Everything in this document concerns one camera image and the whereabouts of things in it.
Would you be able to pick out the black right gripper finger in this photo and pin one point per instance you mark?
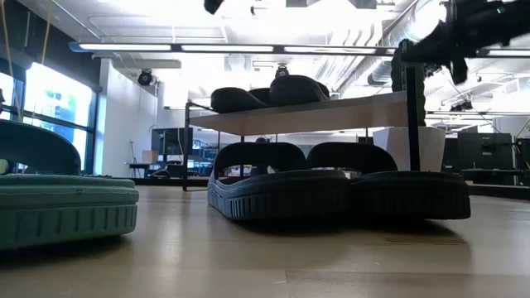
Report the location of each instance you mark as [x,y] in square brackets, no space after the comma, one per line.
[435,54]
[435,38]

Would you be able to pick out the chunky black slide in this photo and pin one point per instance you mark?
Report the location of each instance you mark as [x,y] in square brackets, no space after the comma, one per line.
[269,198]
[414,198]

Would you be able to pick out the chunky green slide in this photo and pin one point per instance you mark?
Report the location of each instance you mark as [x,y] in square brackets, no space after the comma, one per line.
[62,207]

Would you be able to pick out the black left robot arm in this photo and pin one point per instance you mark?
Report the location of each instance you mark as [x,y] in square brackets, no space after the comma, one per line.
[213,5]

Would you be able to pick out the green cactus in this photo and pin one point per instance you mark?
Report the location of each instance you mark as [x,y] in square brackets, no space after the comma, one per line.
[398,74]

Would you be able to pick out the white hexagonal plant pot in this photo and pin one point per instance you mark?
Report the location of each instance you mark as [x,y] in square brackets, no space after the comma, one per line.
[393,149]

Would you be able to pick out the black square monitor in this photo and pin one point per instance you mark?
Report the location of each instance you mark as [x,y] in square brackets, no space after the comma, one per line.
[484,151]

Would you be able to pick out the round black ceiling device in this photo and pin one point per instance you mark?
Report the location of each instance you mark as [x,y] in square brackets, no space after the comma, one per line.
[282,72]

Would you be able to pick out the wide black monitor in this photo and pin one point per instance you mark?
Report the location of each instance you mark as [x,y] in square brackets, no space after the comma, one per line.
[165,140]

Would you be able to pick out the cardboard box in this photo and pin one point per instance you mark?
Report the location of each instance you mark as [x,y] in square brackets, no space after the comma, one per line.
[150,156]

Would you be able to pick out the long ceiling light bar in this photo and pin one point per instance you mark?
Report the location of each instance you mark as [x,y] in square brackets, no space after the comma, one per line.
[124,47]

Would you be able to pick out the black standing desk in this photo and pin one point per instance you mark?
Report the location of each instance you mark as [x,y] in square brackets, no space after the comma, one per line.
[141,165]

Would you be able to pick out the wooden shelf with black frame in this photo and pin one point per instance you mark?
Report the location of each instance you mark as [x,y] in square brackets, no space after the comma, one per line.
[310,116]

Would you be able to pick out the large window wall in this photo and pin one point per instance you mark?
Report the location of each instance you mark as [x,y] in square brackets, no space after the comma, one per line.
[58,95]

